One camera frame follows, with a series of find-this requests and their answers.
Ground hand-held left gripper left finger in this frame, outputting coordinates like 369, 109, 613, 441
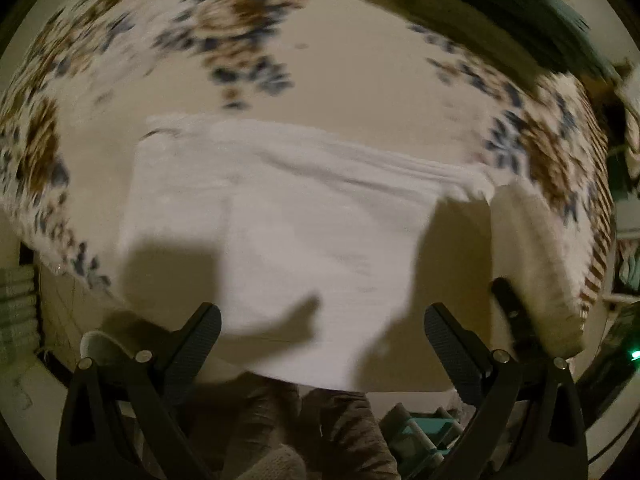
56, 302, 223, 480

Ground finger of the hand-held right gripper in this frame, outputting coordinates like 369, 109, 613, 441
491, 277, 540, 362

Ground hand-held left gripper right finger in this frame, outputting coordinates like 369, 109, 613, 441
424, 302, 589, 480

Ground white towel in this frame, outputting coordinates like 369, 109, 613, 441
119, 114, 497, 392

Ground teal plastic box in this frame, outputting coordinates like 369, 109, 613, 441
384, 404, 468, 467

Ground white round object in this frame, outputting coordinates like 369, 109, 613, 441
80, 330, 137, 367

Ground person's brown trouser legs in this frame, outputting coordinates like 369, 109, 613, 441
187, 374, 402, 480

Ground person's grey sock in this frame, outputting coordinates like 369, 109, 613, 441
239, 444, 307, 480

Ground green striped cloth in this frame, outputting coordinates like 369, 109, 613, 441
0, 266, 42, 362

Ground floral printed blanket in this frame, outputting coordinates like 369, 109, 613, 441
0, 0, 617, 393

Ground dark green cloth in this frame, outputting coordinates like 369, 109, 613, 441
345, 0, 623, 83

